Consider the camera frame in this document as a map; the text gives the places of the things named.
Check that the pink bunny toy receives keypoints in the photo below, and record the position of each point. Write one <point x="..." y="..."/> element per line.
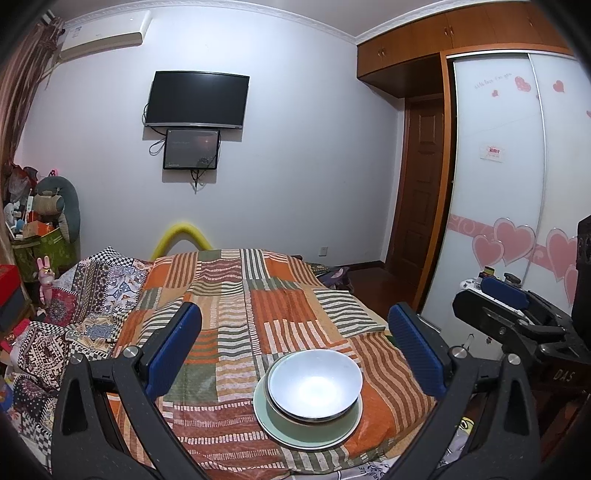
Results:
<point x="46" y="281"/>

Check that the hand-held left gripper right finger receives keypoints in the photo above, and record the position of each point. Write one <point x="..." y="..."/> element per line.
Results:
<point x="415" y="350"/>

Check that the paper label on wardrobe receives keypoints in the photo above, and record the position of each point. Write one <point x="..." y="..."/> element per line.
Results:
<point x="492" y="152"/>

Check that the white suitcase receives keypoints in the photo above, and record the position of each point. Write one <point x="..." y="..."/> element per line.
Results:
<point x="471" y="284"/>

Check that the light green plate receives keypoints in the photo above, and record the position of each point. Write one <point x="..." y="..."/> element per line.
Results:
<point x="314" y="436"/>

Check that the small wall monitor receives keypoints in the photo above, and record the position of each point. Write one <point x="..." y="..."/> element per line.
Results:
<point x="190" y="148"/>

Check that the purple cloth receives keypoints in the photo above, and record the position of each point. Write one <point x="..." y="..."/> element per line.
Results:
<point x="339" y="277"/>

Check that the white air conditioner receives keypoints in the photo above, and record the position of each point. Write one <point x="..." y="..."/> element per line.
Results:
<point x="101" y="34"/>

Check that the striped patchwork blanket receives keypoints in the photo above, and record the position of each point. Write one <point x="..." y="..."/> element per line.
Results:
<point x="277" y="314"/>

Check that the brown striped curtain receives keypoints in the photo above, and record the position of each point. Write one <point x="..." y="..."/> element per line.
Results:
<point x="18" y="92"/>

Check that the white bowl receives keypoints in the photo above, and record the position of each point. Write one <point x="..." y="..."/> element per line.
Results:
<point x="314" y="383"/>

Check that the green cardboard box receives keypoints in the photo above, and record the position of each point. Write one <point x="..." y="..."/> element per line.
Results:
<point x="46" y="251"/>

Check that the grey green plush toy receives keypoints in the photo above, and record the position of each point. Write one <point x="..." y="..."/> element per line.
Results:
<point x="67" y="203"/>

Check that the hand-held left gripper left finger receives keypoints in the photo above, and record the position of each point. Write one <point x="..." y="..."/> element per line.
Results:
<point x="178" y="350"/>

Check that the yellow foam tube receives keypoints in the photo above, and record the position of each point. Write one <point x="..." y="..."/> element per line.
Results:
<point x="182" y="230"/>

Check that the patterned quilt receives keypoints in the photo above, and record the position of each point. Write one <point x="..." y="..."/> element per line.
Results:
<point x="87" y="304"/>

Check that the wall-mounted black television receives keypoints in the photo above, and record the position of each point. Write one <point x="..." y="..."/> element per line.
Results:
<point x="196" y="98"/>

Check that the red box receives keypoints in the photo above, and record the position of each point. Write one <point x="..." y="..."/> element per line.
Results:
<point x="8" y="281"/>

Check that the wooden wardrobe with sliding doors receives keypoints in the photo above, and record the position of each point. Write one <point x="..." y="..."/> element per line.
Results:
<point x="498" y="115"/>

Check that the brown wooden door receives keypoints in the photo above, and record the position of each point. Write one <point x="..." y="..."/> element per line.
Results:
<point x="420" y="184"/>

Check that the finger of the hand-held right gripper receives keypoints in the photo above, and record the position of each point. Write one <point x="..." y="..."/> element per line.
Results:
<point x="480" y="309"/>
<point x="505" y="288"/>

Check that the cartoon print sheet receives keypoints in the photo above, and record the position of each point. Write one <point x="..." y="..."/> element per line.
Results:
<point x="457" y="443"/>

